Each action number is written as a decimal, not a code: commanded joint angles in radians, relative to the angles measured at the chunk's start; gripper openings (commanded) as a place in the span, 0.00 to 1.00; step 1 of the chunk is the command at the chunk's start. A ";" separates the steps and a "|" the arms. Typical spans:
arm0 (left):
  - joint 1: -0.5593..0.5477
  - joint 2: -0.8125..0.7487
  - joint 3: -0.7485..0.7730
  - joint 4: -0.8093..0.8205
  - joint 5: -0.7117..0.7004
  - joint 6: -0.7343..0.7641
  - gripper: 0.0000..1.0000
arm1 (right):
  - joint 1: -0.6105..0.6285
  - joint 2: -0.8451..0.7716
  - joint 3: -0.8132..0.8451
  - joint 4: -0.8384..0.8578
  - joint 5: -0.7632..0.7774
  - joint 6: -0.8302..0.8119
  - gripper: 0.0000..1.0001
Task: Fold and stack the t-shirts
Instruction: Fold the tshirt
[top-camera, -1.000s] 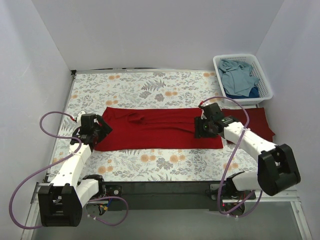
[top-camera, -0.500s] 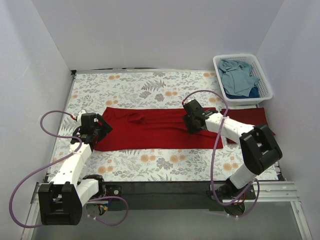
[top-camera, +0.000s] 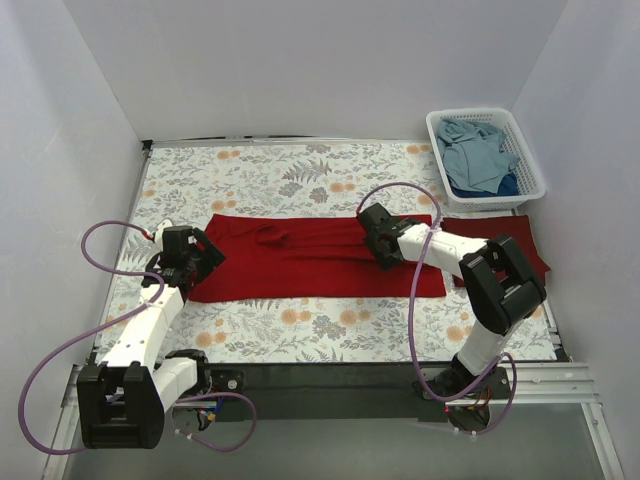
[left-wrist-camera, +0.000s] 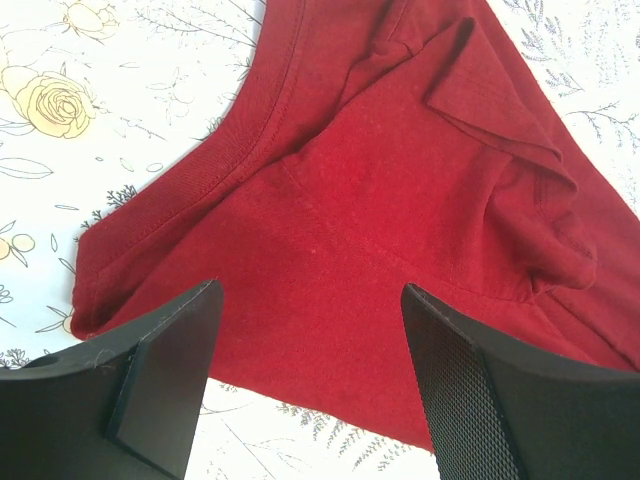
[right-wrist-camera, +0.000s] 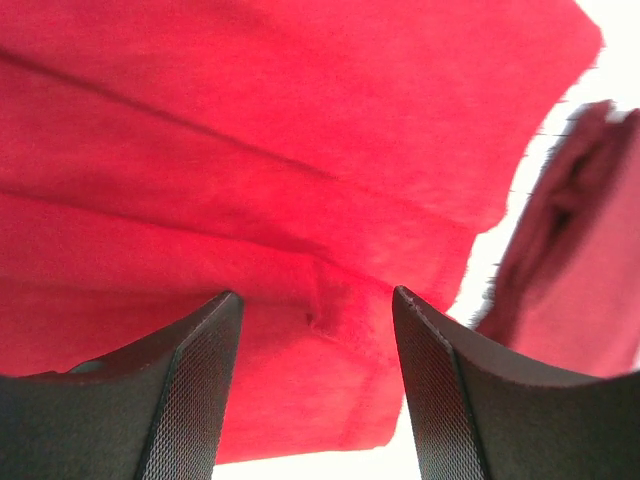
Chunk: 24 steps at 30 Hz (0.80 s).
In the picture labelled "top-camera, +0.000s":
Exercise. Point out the white plastic basket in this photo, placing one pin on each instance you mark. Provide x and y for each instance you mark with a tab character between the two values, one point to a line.
531	185

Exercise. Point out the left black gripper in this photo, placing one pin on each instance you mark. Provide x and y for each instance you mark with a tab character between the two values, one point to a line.
201	255

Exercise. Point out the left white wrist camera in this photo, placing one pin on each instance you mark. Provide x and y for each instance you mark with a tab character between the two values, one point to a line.
156	236

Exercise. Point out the light blue t shirt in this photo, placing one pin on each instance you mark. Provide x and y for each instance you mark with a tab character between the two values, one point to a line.
473	154

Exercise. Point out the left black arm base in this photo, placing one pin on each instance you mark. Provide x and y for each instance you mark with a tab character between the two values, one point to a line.
219	380

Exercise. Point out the floral patterned table mat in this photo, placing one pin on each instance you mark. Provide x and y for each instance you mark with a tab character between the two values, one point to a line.
189	185

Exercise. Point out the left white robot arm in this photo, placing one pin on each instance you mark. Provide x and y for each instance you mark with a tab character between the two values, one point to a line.
124	398

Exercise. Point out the folded dark red t shirt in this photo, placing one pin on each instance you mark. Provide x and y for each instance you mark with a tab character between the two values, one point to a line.
517	227

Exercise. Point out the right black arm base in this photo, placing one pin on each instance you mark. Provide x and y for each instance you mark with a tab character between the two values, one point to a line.
446	383

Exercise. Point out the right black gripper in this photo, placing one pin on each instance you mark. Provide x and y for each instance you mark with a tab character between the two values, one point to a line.
376	234

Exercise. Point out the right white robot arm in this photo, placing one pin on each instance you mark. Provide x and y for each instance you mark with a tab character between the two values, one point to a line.
502	287

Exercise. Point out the aluminium frame rail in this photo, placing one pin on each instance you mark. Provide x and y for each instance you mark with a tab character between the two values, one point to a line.
384	390

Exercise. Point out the dark blue t shirt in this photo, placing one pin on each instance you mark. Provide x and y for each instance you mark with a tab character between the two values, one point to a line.
507	187

